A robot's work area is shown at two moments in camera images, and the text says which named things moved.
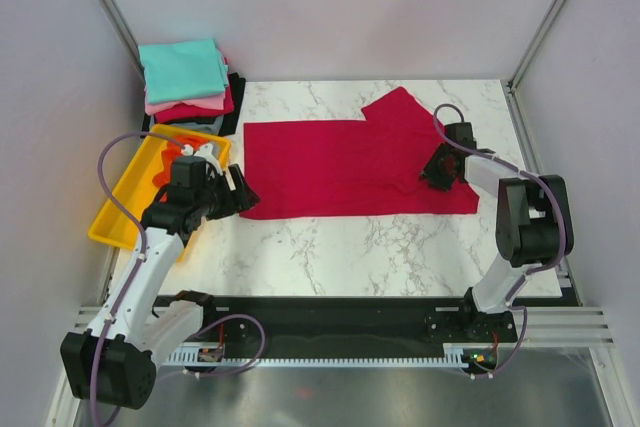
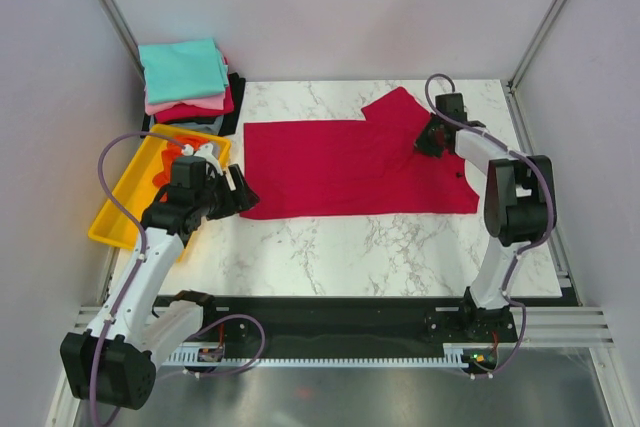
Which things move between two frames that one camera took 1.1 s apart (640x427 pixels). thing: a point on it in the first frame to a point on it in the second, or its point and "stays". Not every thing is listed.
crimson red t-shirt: (349, 168) stays
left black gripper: (236, 192) stays
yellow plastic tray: (138, 189) stays
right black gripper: (440, 168) to (430, 135)
